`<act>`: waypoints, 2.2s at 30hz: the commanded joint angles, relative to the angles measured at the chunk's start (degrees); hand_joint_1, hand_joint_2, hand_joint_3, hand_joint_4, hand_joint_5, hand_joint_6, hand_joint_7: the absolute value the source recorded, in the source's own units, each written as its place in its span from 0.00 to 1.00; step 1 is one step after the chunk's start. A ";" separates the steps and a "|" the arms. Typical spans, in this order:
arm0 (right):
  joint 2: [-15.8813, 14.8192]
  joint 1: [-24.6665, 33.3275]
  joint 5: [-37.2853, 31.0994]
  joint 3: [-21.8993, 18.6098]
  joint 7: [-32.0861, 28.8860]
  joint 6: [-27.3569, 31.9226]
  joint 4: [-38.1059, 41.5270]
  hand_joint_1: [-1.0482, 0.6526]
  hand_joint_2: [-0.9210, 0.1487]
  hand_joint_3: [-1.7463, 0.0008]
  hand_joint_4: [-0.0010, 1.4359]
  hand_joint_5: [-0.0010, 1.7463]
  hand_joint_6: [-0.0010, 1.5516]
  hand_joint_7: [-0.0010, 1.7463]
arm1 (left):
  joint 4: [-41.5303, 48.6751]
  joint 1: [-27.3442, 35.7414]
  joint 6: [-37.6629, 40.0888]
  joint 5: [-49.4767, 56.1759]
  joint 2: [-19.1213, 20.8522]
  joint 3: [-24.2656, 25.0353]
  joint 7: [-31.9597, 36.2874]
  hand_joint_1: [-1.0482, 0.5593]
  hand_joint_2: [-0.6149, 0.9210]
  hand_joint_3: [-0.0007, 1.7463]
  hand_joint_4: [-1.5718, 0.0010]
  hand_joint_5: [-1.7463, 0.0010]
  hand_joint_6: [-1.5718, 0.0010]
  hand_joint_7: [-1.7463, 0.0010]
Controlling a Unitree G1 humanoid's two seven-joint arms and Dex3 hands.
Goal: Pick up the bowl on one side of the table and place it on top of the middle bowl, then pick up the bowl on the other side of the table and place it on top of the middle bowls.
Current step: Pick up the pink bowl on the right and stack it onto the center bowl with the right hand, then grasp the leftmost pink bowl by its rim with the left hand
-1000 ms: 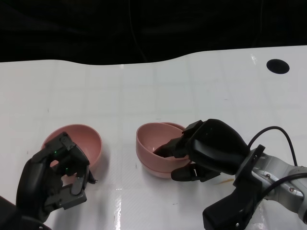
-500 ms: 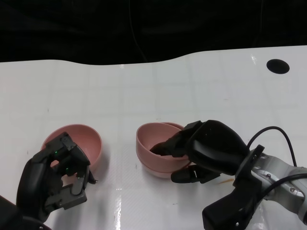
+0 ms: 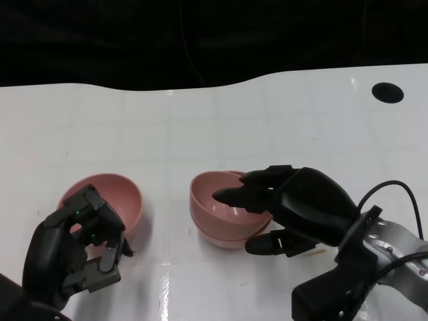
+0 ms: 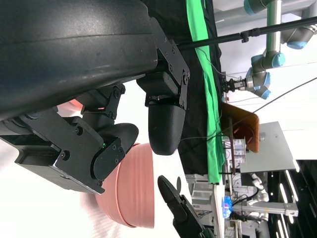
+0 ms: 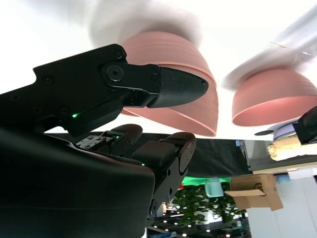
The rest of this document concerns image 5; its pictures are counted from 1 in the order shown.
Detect cardboard box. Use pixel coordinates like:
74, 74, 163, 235
224, 173, 284, 211

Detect green leafy plants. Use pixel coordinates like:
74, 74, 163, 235
170, 184, 248, 224

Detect pink plastic bowl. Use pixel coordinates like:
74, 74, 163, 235
121, 64, 219, 137
120, 31, 216, 87
231, 68, 317, 126

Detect teal plastic container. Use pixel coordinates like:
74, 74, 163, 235
205, 177, 223, 198

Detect beige fuzzy roll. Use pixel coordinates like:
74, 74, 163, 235
267, 135, 302, 161

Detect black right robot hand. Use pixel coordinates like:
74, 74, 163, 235
0, 44, 210, 238

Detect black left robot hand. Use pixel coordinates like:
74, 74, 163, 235
296, 106, 317, 145

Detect green cloth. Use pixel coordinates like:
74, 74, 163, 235
182, 175, 232, 186

